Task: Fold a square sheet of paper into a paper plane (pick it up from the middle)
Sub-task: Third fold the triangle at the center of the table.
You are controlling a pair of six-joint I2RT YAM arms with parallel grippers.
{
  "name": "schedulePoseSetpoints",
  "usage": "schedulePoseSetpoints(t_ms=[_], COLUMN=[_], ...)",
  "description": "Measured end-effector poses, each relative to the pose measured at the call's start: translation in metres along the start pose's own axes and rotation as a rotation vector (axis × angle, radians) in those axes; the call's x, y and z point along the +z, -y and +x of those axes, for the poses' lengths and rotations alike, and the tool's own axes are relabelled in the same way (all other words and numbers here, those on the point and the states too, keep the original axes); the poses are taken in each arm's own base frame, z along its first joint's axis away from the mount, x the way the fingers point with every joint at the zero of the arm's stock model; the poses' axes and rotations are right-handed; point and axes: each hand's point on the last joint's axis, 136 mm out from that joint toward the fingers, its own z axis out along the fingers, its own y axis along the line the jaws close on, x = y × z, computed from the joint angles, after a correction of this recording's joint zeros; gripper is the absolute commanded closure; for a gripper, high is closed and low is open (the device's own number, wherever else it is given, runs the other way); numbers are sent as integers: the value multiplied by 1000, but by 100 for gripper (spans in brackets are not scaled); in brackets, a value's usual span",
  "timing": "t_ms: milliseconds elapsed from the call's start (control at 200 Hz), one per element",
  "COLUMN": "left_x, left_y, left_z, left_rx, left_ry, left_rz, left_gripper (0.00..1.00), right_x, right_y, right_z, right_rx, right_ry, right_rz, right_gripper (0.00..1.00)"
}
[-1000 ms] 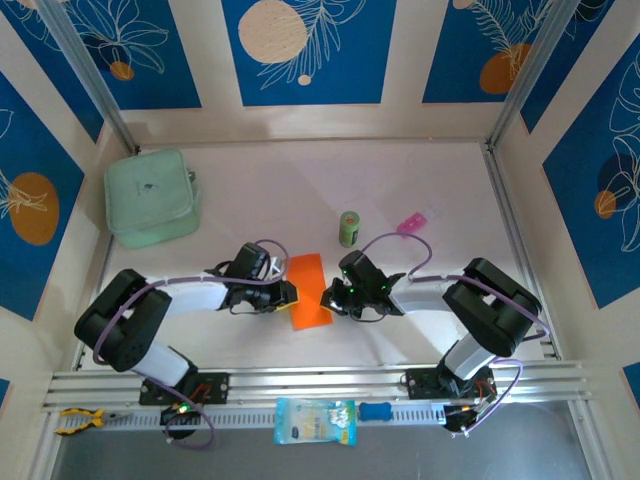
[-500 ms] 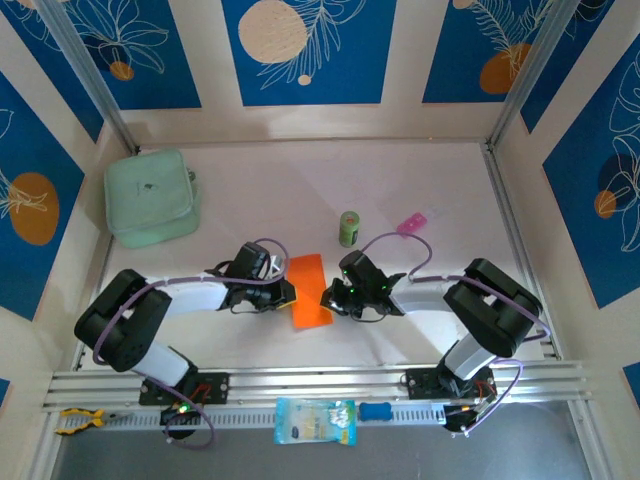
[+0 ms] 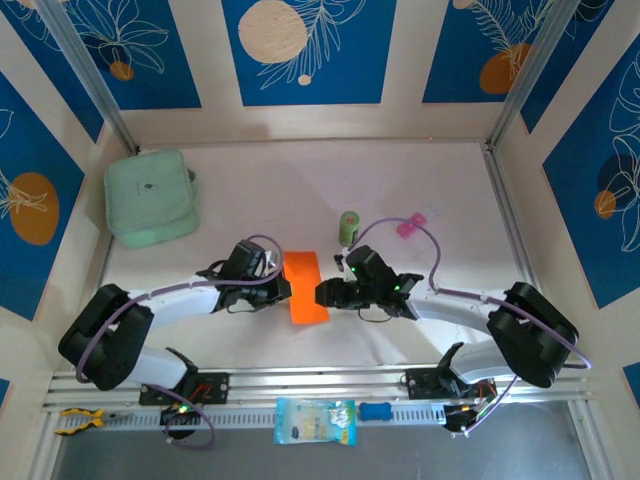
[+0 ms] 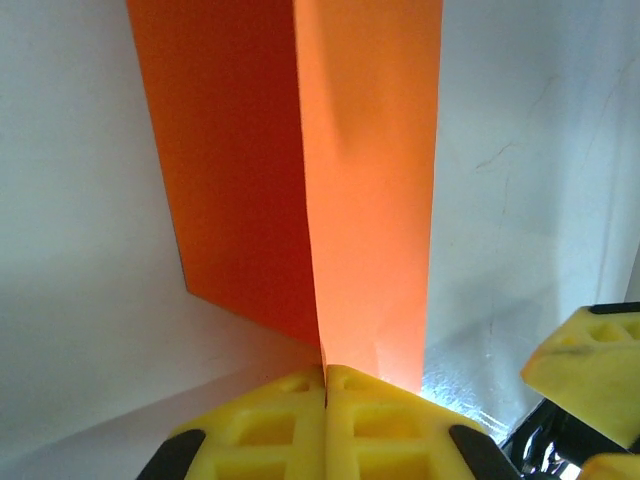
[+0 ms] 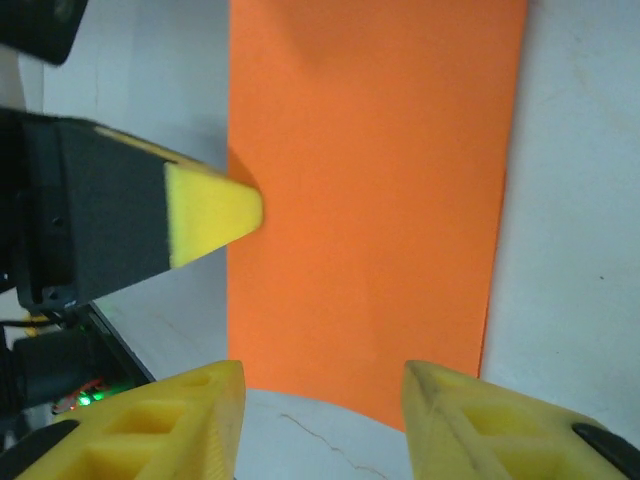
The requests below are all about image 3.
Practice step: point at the aluminium extrusion rail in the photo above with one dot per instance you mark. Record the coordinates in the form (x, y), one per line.
(310, 380)

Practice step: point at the green can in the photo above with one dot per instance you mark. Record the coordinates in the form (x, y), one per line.
(349, 225)

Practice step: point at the pink plastic box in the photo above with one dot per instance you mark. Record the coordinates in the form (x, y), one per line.
(411, 225)

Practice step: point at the blue bone-shaped object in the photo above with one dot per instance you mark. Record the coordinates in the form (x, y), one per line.
(375, 411)

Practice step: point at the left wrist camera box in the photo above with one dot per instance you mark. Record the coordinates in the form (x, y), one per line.
(272, 261)

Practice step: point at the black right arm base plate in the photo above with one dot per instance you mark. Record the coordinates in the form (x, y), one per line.
(420, 382)

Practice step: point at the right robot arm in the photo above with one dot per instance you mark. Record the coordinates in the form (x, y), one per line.
(450, 310)

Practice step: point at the aluminium frame post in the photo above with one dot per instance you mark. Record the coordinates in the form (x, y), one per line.
(535, 70)
(85, 65)

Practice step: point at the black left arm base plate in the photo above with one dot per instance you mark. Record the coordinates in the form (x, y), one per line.
(215, 387)

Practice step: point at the orange square paper sheet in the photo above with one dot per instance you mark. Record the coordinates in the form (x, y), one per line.
(305, 285)

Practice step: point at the mint green fabric pouch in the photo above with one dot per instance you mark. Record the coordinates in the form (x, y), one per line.
(145, 195)

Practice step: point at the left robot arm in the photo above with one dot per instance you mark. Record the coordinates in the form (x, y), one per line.
(180, 305)

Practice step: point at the small clear plastic piece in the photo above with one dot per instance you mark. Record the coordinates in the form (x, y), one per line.
(436, 212)

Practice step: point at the wet wipes packet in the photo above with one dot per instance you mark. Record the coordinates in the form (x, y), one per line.
(315, 422)

